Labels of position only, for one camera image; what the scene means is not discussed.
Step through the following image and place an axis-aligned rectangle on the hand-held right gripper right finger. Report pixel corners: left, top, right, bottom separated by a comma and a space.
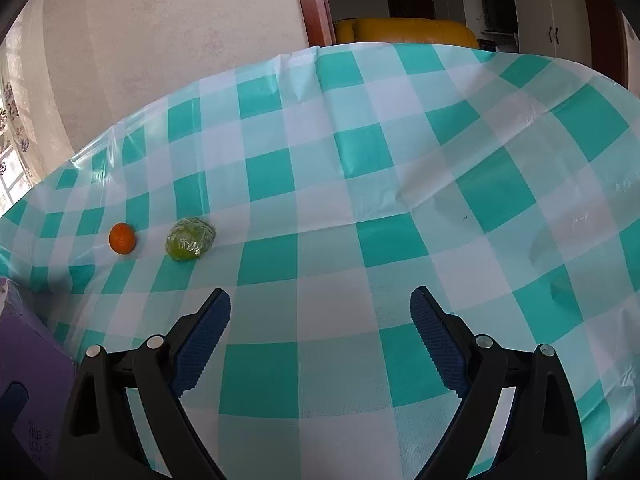
409, 286, 587, 480

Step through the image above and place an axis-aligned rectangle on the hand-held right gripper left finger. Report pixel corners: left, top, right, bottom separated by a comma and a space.
57, 287, 232, 480

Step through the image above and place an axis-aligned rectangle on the small wrapped green fruit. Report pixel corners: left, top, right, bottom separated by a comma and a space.
165, 216, 217, 262

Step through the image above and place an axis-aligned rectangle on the small tangerine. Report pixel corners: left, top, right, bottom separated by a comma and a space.
109, 222, 137, 256

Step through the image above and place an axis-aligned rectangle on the purple box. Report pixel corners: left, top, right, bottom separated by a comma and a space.
0, 276, 81, 480

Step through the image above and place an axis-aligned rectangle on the teal white checked tablecloth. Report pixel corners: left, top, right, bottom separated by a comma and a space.
0, 42, 640, 480

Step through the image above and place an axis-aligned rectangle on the floral window curtain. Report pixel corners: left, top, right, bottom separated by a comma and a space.
0, 80, 32, 216

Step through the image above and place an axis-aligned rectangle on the yellow sofa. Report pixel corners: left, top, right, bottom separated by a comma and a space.
334, 17, 480, 50

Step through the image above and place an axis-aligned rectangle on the white cabinet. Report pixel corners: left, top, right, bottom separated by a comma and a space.
430, 0, 597, 68

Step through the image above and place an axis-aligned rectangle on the brown door frame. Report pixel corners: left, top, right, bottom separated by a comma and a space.
291, 0, 337, 48

